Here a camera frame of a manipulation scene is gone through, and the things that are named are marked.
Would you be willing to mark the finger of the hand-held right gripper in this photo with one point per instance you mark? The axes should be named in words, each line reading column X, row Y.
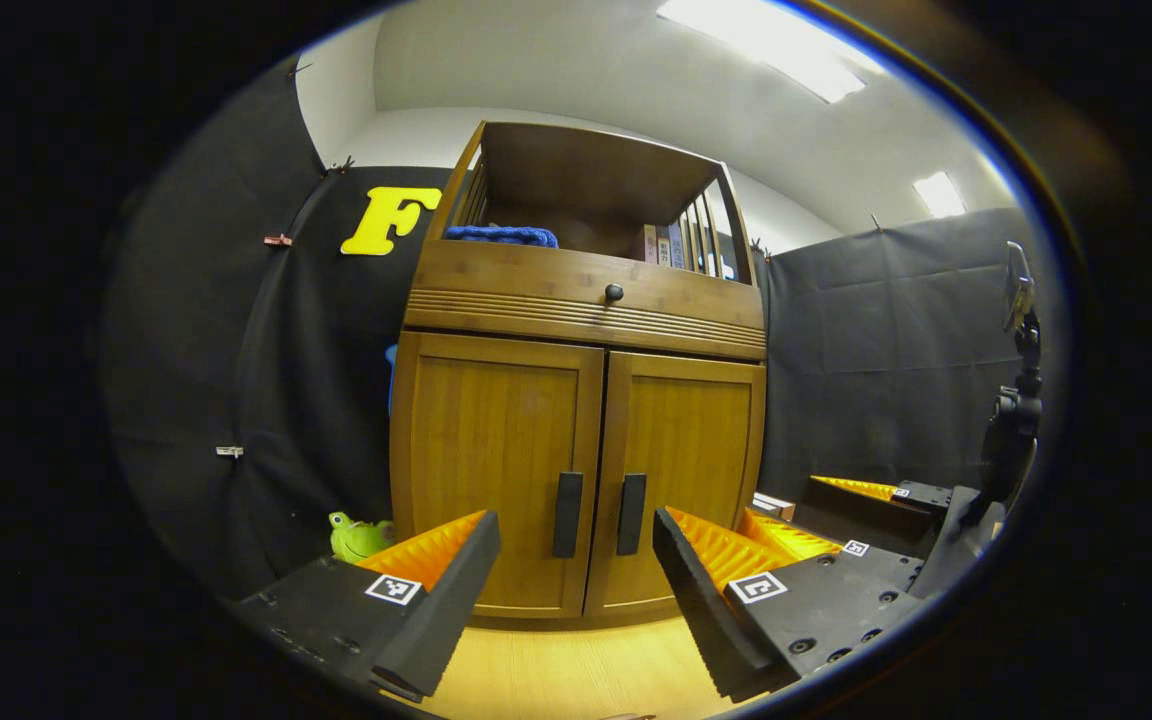
column 886, row 565
column 856, row 510

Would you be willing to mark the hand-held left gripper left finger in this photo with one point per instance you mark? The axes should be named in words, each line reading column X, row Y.
column 446, row 610

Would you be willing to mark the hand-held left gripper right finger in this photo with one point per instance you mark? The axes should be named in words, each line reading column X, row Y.
column 696, row 600

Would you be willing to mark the wooden cabinet door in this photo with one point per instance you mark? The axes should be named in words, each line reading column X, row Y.
column 491, row 460
column 696, row 450

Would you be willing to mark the wooden double-door shoe cabinet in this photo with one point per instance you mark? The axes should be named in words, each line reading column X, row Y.
column 556, row 310

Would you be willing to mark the wooden cabinet drawer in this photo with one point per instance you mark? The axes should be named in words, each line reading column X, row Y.
column 506, row 285

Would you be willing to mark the white box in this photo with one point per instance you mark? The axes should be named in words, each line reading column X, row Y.
column 774, row 505

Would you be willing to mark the green frog plush toy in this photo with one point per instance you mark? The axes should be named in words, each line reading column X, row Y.
column 359, row 540

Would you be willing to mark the black phone tripod stand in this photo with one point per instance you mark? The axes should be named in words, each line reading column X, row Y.
column 1011, row 420

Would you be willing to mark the black backdrop cloth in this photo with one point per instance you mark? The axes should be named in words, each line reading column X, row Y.
column 236, row 350
column 886, row 350

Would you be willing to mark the black drawer knob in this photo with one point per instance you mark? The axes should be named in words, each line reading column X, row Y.
column 614, row 292

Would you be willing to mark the grey book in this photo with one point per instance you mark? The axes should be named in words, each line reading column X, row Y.
column 677, row 245

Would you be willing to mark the tan book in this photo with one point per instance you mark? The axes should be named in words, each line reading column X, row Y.
column 664, row 252

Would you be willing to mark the small ceiling light panel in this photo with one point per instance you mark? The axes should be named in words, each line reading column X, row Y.
column 939, row 195

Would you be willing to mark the brown book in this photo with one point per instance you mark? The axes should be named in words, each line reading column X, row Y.
column 648, row 243

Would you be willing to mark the blue folded cloth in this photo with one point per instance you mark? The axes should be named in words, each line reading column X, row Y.
column 501, row 236

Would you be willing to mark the red clip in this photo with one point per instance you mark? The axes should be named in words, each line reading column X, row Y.
column 278, row 240

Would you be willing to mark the black clip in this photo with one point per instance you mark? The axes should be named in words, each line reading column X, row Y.
column 341, row 164

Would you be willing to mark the large ceiling light panel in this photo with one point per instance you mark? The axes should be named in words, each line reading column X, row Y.
column 786, row 45

